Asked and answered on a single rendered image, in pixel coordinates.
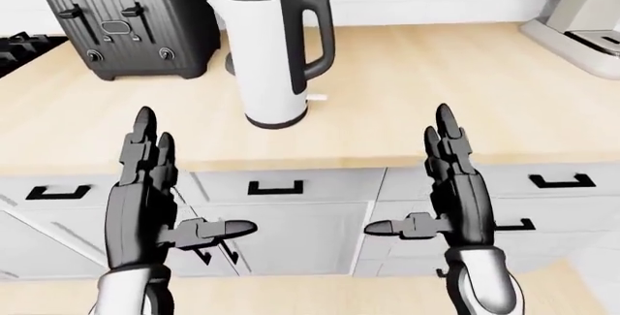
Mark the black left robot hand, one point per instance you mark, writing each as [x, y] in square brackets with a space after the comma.
[131, 217]

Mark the white black electric kettle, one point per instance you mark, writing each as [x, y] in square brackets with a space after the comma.
[271, 49]

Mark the grey cabinet door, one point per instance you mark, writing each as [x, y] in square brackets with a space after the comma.
[286, 238]
[53, 246]

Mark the grey cabinet drawer front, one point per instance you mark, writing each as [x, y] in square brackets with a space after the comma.
[547, 180]
[53, 191]
[286, 186]

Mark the black four-slot toaster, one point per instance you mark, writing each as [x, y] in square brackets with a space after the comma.
[131, 28]

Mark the beige coffee machine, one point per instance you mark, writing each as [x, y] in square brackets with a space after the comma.
[576, 28]

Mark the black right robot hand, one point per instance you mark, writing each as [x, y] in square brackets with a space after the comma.
[465, 202]

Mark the grey cabinet drawers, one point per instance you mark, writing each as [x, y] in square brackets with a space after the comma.
[547, 231]

